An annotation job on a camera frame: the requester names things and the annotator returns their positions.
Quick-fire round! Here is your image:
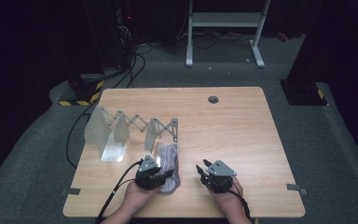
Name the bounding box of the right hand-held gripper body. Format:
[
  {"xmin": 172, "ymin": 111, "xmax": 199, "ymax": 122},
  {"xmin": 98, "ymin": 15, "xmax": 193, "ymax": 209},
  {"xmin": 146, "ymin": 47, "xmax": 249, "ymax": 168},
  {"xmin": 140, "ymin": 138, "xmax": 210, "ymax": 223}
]
[{"xmin": 200, "ymin": 159, "xmax": 238, "ymax": 194}]

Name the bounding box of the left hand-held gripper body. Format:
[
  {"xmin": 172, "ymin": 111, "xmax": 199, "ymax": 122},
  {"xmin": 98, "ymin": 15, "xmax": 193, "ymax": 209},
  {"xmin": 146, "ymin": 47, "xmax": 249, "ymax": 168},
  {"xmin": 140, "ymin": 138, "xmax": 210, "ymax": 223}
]
[{"xmin": 133, "ymin": 154, "xmax": 170, "ymax": 191}]

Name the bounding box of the striped towel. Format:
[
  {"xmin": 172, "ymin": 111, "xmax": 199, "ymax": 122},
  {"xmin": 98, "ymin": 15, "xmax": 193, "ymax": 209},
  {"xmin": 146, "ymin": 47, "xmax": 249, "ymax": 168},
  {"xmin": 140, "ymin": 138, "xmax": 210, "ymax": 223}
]
[{"xmin": 155, "ymin": 142, "xmax": 182, "ymax": 195}]

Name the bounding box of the expandable metal book rack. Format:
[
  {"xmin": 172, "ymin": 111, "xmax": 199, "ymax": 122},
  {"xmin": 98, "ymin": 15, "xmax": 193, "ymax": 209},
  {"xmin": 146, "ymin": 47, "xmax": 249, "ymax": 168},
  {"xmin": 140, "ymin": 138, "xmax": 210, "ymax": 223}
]
[{"xmin": 84, "ymin": 105, "xmax": 179, "ymax": 163}]

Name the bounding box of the person's right hand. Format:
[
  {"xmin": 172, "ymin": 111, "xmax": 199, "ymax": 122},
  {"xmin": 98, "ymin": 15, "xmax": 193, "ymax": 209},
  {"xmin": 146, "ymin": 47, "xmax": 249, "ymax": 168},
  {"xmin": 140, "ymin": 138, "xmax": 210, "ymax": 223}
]
[{"xmin": 209, "ymin": 176, "xmax": 245, "ymax": 211}]

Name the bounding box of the person's left hand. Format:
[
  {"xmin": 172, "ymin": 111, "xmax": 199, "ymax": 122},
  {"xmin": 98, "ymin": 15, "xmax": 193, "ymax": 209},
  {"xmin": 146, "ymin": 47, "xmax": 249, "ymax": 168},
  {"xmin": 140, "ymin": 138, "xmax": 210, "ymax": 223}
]
[{"xmin": 124, "ymin": 181, "xmax": 161, "ymax": 211}]

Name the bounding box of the black hazard-striped base block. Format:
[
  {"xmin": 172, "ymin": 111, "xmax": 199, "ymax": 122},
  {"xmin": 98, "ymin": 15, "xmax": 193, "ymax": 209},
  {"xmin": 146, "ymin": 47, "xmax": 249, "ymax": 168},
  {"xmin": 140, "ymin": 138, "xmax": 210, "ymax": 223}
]
[
  {"xmin": 280, "ymin": 78, "xmax": 328, "ymax": 106},
  {"xmin": 58, "ymin": 73, "xmax": 105, "ymax": 106}
]

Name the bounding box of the white metal stand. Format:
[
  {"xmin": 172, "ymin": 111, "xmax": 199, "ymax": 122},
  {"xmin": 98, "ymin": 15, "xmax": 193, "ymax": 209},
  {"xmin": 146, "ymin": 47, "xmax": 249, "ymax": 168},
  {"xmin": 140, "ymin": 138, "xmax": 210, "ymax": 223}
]
[{"xmin": 185, "ymin": 0, "xmax": 271, "ymax": 69}]

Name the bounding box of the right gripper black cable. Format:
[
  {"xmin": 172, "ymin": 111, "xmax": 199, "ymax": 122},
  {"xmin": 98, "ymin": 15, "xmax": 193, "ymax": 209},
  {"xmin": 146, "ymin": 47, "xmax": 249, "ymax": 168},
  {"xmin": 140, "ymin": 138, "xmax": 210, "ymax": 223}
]
[{"xmin": 228, "ymin": 182, "xmax": 254, "ymax": 224}]

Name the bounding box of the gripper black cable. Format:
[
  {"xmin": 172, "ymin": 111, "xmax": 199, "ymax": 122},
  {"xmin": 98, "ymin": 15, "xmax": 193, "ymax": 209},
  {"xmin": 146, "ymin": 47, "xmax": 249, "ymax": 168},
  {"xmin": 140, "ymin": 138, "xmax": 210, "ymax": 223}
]
[
  {"xmin": 95, "ymin": 159, "xmax": 145, "ymax": 224},
  {"xmin": 228, "ymin": 182, "xmax": 254, "ymax": 224}
]

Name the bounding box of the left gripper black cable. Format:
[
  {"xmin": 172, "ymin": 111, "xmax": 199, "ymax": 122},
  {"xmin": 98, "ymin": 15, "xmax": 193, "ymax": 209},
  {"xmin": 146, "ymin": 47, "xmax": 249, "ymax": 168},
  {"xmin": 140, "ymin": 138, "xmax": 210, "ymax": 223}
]
[{"xmin": 95, "ymin": 159, "xmax": 145, "ymax": 224}]

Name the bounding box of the looped black floor cable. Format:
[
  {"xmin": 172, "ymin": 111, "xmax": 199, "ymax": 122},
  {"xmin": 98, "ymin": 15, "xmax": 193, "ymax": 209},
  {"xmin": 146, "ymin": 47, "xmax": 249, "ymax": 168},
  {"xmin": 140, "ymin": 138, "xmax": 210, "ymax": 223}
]
[{"xmin": 126, "ymin": 42, "xmax": 154, "ymax": 90}]

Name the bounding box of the bundle of cables under stand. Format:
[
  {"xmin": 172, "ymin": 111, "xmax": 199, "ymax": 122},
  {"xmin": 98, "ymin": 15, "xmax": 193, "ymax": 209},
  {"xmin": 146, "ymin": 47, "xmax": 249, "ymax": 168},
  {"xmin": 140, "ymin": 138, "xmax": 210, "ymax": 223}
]
[{"xmin": 176, "ymin": 28, "xmax": 256, "ymax": 49}]

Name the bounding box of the dark equipment rack with wires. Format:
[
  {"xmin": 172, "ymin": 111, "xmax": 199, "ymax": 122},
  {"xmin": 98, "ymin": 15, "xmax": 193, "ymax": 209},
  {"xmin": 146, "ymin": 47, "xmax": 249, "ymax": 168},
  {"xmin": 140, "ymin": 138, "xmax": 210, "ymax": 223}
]
[{"xmin": 114, "ymin": 0, "xmax": 138, "ymax": 71}]

